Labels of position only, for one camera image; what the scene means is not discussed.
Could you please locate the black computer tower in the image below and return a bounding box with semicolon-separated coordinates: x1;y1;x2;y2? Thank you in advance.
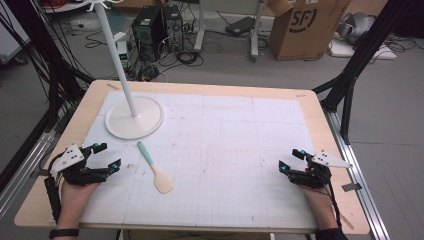
131;5;165;62
162;4;185;54

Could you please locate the black metal stand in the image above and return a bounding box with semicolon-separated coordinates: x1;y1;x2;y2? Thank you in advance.
312;0;416;146

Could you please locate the grey tape strip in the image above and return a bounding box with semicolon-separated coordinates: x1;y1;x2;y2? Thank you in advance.
341;182;363;193

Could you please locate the white stand with round base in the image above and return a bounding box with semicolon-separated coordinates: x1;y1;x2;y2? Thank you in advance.
79;0;166;141

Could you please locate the person's left hand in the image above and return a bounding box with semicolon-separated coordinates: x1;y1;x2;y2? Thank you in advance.
56;182;101;231

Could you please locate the black wristband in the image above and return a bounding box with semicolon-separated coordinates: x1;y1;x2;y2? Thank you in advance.
48;228;80;240

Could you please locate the person's right hand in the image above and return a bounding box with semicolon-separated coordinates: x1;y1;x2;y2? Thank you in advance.
299;185;340;231

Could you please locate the aluminium rail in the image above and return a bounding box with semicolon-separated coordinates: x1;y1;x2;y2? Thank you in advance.
323;108;392;240
0;128;58;221

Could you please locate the black metal frame with cables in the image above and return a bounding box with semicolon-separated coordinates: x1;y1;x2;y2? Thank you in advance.
0;0;96;134

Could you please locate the brown cardboard box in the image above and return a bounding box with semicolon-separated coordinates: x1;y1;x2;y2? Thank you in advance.
266;0;353;62

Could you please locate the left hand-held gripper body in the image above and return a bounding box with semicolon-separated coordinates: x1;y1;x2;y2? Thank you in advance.
49;143;112;187

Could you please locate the grey bag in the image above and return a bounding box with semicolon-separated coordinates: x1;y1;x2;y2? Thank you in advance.
335;11;377;46

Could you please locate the white grid mat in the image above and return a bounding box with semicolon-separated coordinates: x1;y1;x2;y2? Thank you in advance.
79;90;318;230

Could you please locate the black gripper strap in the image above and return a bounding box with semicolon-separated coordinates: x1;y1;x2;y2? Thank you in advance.
43;175;64;224

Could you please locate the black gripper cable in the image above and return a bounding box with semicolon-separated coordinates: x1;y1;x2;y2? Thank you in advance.
323;179;343;229

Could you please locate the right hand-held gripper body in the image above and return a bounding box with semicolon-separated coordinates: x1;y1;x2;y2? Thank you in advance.
287;149;354;190

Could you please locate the white stand leg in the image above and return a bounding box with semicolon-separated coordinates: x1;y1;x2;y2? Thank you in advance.
249;0;266;63
194;0;207;52

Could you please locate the black power adapter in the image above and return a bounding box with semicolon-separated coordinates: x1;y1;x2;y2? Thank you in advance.
224;15;257;38

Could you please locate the black sleeve cuff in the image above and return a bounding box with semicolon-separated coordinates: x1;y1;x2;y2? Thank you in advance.
314;226;349;240

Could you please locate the coiled black cable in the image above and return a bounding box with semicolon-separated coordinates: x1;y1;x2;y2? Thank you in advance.
175;49;205;68

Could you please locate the green-handled wooden spatula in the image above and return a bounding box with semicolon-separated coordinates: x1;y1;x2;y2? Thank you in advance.
136;141;175;195

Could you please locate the white power supply unit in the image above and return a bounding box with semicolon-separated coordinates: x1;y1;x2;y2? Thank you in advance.
113;31;130;70

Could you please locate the white flat board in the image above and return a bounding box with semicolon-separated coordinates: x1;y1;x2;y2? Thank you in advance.
327;39;398;61

